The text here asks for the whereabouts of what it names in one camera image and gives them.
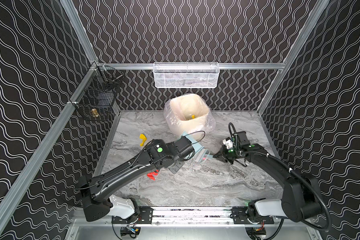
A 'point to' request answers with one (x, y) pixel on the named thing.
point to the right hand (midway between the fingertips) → (214, 156)
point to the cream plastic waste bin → (189, 113)
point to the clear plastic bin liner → (211, 123)
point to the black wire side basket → (96, 99)
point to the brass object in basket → (94, 112)
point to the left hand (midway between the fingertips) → (177, 161)
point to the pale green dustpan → (196, 146)
